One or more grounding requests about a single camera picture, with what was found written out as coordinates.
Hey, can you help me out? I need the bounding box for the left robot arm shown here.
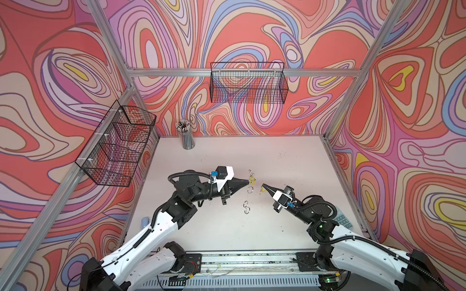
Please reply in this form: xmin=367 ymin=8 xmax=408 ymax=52
xmin=79 ymin=166 xmax=250 ymax=291

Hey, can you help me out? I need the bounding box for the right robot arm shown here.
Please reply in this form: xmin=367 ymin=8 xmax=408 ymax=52
xmin=262 ymin=184 xmax=448 ymax=291

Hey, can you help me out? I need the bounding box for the metal cup of pens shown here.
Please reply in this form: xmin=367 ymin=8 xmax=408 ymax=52
xmin=175 ymin=120 xmax=195 ymax=150

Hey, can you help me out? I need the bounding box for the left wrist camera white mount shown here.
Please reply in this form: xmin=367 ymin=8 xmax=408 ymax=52
xmin=210 ymin=166 xmax=234 ymax=193

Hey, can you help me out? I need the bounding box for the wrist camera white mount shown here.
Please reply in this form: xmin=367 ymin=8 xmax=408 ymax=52
xmin=210 ymin=166 xmax=234 ymax=193
xmin=273 ymin=192 xmax=293 ymax=209

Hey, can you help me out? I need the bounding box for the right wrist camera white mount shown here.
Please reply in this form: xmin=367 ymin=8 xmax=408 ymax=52
xmin=273 ymin=192 xmax=293 ymax=209

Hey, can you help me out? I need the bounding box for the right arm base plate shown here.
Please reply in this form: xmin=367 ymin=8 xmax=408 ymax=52
xmin=292 ymin=252 xmax=342 ymax=272

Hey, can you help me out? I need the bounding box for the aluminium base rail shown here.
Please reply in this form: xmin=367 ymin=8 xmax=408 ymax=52
xmin=103 ymin=248 xmax=392 ymax=277

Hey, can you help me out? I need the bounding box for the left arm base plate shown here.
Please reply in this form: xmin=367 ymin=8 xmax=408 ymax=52
xmin=163 ymin=253 xmax=202 ymax=275

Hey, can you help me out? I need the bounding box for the black wire basket back wall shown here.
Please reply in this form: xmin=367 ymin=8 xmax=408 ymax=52
xmin=209 ymin=61 xmax=289 ymax=104

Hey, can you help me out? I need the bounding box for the black wire basket wall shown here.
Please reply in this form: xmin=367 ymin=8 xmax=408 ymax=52
xmin=209 ymin=61 xmax=289 ymax=104
xmin=75 ymin=101 xmax=157 ymax=187

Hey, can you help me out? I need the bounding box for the black wire basket left wall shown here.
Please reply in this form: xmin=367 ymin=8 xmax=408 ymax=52
xmin=75 ymin=101 xmax=157 ymax=187

